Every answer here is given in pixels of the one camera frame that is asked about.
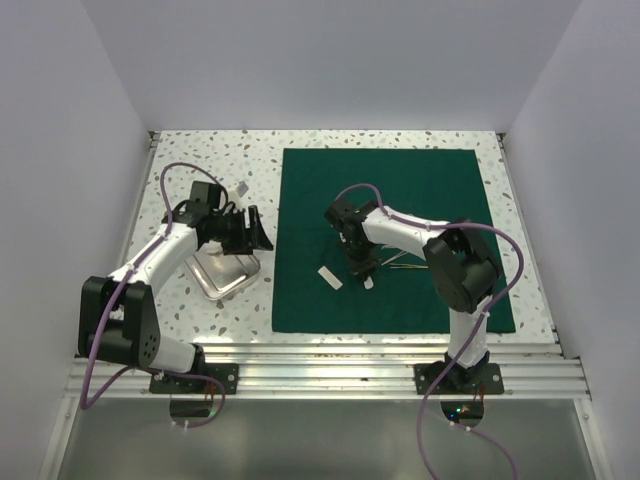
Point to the stainless steel tray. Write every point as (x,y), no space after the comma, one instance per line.
(219,275)

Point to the left white paper strip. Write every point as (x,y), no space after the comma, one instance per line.
(329,278)

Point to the green surgical drape cloth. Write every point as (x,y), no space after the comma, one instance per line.
(432,184)

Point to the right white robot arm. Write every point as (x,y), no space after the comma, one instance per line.
(463,268)

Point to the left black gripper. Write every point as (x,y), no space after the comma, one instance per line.
(248,238)

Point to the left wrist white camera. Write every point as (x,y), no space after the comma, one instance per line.
(237,194)

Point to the long steel scissors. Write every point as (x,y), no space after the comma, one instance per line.
(393,258)

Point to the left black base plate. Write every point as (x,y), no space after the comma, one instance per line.
(212,377)

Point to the steel tweezers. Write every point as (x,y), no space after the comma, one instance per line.
(408,266)

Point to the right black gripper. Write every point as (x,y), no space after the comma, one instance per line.
(362,269)

